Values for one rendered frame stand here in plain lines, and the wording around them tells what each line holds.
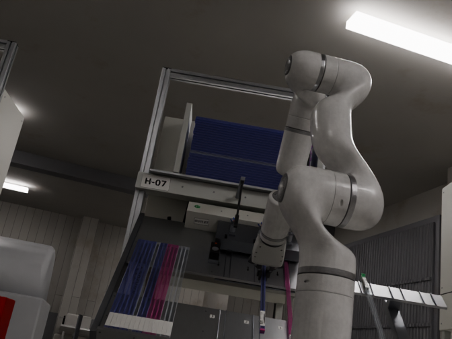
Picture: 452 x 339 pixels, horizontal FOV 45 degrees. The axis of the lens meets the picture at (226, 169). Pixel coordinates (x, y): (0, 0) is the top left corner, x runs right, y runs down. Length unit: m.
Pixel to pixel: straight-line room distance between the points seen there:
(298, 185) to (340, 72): 0.40
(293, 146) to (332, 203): 0.45
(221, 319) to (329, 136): 0.76
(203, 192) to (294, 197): 1.13
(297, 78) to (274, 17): 2.19
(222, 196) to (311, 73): 0.96
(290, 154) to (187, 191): 0.76
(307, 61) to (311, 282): 0.58
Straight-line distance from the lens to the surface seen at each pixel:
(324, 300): 1.12
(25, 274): 4.76
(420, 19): 3.56
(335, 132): 1.28
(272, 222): 1.62
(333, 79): 1.43
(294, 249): 2.09
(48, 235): 10.18
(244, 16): 3.63
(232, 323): 1.78
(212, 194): 2.24
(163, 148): 2.48
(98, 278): 10.11
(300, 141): 1.58
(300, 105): 1.57
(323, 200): 1.15
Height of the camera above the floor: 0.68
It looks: 20 degrees up
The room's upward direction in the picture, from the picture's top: 9 degrees clockwise
